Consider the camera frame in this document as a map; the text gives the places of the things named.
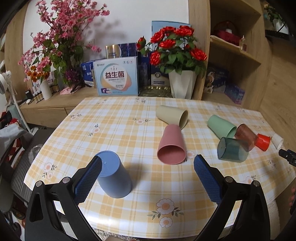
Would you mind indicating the wooden sideboard cabinet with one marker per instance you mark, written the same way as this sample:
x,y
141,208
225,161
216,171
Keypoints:
x,y
50,113

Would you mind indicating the transparent teal cup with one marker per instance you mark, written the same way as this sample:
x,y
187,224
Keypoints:
x,y
231,149

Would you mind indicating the red box on shelf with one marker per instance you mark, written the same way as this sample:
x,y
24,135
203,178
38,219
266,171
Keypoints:
x,y
228,32

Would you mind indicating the white faceted flower pot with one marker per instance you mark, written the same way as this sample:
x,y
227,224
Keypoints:
x,y
182,85

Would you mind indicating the red rose bouquet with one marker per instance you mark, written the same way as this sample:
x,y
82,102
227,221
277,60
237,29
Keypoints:
x,y
172,49

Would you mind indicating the purple small box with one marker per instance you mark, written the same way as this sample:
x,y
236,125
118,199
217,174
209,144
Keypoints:
x,y
235,93

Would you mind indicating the transparent brown cup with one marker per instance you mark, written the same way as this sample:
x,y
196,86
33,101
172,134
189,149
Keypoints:
x,y
245,134

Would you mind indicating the black ribbed chair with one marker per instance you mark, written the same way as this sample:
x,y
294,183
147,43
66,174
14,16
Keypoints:
x,y
18,186

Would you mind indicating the blue plastic cup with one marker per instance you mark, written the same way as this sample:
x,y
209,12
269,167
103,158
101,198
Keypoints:
x,y
114,179

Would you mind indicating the wooden shelf unit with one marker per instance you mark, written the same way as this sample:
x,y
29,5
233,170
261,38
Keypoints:
x,y
248,69

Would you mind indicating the pink blossom flower arrangement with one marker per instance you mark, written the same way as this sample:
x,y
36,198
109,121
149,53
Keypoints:
x,y
61,48

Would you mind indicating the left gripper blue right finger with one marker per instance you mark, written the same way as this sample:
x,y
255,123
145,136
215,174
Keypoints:
x,y
208,179

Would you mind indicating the white plastic cup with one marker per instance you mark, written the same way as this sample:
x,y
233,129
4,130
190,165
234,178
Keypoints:
x,y
277,141

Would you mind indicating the dark cookie box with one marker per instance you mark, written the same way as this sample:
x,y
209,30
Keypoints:
x,y
215,81

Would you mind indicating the yellow plaid tablecloth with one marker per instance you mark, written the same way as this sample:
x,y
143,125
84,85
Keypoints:
x,y
167,201

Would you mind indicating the beige plastic cup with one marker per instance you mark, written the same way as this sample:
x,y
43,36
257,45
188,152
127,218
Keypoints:
x,y
172,115

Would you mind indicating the green plastic cup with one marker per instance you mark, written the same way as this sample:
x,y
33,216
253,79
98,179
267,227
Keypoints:
x,y
221,127

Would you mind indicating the small white vase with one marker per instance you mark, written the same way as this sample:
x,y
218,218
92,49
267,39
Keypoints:
x,y
45,89

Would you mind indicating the red plastic cup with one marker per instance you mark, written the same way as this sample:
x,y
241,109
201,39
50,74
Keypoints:
x,y
262,141

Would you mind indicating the pink plastic cup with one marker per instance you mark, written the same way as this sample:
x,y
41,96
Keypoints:
x,y
172,149

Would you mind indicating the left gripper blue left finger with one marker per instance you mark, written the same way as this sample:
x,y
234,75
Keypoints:
x,y
84,179

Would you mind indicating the gold patterned tray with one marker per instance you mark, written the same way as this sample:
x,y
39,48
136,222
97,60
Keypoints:
x,y
155,91

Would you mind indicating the silver blue box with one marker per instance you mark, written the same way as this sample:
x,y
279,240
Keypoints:
x,y
121,50

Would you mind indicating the probiotics light blue box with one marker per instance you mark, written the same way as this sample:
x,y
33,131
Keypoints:
x,y
117,76

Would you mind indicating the person's right hand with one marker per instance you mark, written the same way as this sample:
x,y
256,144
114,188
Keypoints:
x,y
292,201

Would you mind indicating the white desk fan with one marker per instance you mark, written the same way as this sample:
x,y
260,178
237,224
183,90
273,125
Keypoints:
x,y
6,86

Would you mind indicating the blue white package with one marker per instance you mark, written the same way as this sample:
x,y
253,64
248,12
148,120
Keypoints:
x,y
86,68

